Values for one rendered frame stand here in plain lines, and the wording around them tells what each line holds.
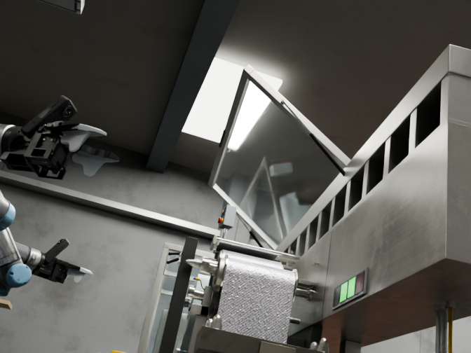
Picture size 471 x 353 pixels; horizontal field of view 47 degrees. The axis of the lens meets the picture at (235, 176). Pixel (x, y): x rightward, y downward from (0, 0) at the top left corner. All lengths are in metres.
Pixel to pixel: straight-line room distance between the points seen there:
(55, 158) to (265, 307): 0.97
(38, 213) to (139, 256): 1.08
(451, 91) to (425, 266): 0.39
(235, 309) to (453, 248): 0.88
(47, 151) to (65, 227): 4.62
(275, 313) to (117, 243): 3.97
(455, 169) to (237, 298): 0.90
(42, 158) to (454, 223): 0.79
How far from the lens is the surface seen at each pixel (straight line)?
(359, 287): 1.46
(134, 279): 5.60
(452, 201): 1.13
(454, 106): 1.26
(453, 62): 1.32
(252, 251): 2.17
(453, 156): 1.18
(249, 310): 1.80
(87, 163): 1.11
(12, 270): 1.94
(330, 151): 1.90
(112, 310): 5.53
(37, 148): 1.09
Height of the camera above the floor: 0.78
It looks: 25 degrees up
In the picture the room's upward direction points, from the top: 12 degrees clockwise
